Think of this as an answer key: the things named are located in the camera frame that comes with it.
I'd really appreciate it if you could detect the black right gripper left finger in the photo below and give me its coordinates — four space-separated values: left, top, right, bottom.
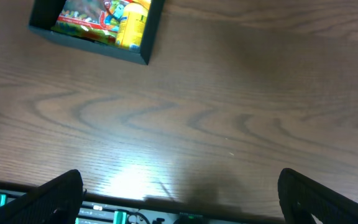
0 169 84 224

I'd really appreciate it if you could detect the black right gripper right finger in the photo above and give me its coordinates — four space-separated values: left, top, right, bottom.
278 168 358 224

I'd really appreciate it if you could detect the yellow Mentos bottle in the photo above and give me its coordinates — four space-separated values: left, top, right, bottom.
115 1 149 52

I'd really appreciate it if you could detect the Haribo worms candy bag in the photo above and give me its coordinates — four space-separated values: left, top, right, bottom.
52 0 132 45

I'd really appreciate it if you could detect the yellow candy wrapper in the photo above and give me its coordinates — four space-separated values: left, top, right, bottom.
133 0 152 10

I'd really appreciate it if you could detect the dark green open box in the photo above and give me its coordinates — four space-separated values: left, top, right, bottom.
29 0 164 65

